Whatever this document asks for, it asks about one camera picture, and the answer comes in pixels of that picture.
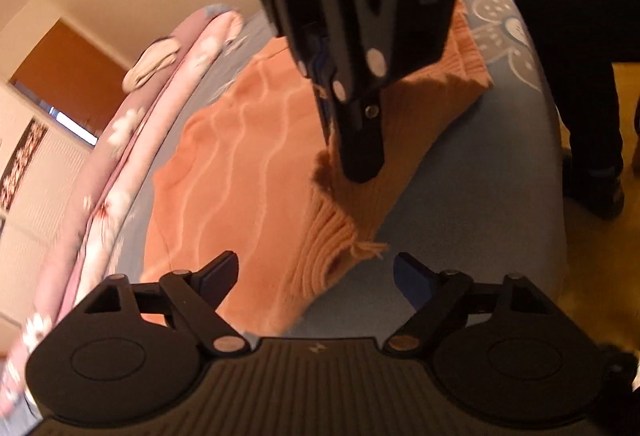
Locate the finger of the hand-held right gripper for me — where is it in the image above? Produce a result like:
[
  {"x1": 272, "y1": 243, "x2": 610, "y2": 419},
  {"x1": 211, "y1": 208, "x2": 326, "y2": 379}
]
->
[
  {"x1": 312, "y1": 0, "x2": 471, "y2": 183},
  {"x1": 230, "y1": 0, "x2": 336, "y2": 142}
]

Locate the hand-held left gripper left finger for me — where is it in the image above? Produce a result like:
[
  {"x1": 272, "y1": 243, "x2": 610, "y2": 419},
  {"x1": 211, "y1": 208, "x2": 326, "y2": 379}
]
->
[{"x1": 85, "y1": 250, "x2": 251, "y2": 357}]

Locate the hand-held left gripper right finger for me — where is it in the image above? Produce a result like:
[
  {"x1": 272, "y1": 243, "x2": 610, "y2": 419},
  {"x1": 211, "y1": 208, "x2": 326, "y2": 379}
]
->
[{"x1": 384, "y1": 252, "x2": 556, "y2": 357}]

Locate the orange striped knit sweater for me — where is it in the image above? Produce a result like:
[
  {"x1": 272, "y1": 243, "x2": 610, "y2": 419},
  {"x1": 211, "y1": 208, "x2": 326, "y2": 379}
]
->
[{"x1": 140, "y1": 0, "x2": 496, "y2": 337}]

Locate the blue floral bed sheet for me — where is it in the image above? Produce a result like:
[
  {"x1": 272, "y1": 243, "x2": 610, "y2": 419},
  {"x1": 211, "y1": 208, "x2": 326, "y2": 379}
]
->
[{"x1": 112, "y1": 0, "x2": 568, "y2": 342}]

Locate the pink floral quilt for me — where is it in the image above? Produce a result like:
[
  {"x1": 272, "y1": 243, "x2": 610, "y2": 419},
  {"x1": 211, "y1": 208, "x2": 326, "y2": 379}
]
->
[{"x1": 0, "y1": 4, "x2": 246, "y2": 417}]

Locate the white wardrobe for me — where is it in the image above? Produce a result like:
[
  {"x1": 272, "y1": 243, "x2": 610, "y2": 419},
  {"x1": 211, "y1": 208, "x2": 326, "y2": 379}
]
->
[{"x1": 0, "y1": 81, "x2": 98, "y2": 317}]

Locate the person's dark shoe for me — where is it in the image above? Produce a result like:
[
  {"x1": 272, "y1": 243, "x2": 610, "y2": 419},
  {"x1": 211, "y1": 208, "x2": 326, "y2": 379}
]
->
[{"x1": 562, "y1": 153, "x2": 626, "y2": 219}]

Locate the person's dark clothing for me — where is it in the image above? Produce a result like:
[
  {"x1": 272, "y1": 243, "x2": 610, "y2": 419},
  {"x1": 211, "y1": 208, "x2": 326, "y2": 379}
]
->
[{"x1": 502, "y1": 0, "x2": 640, "y2": 177}]

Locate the brown wooden door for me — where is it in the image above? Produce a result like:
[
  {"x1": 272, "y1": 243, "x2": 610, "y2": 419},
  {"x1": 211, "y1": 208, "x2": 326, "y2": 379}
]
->
[{"x1": 10, "y1": 19, "x2": 131, "y2": 137}]

